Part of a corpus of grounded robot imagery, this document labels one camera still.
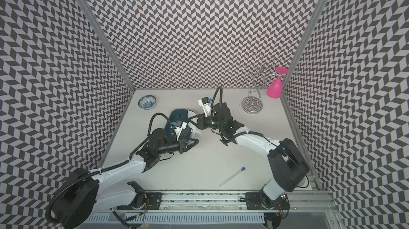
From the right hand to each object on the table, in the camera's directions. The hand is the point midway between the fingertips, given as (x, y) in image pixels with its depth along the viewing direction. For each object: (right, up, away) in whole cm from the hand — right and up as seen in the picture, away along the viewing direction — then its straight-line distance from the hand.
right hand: (190, 121), depth 77 cm
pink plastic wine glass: (+45, +16, +9) cm, 49 cm away
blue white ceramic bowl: (-34, +10, +31) cm, 47 cm away
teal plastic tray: (-10, +2, +22) cm, 24 cm away
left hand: (+4, -11, -2) cm, 11 cm away
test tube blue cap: (+19, -30, +2) cm, 35 cm away
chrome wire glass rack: (+35, +24, +3) cm, 43 cm away
